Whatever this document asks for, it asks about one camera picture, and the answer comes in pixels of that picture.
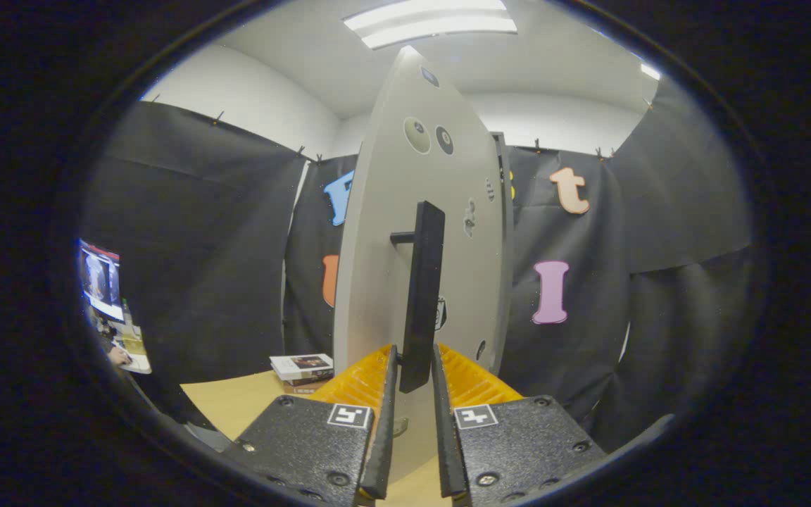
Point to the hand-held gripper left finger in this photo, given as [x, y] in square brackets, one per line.
[307, 443]

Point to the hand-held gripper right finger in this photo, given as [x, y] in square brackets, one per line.
[525, 443]

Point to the light grey shoe cabinet door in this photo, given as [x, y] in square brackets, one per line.
[377, 282]

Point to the grey shoe cabinet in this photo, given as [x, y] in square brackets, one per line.
[506, 246]

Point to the brown book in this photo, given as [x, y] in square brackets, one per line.
[303, 386]

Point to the black backdrop cloth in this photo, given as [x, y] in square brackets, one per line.
[201, 246]

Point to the computer monitor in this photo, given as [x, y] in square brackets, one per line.
[101, 278]

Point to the small ceiling light panel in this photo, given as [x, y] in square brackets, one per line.
[650, 71]

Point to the large ceiling light panel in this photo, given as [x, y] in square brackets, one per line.
[434, 21]

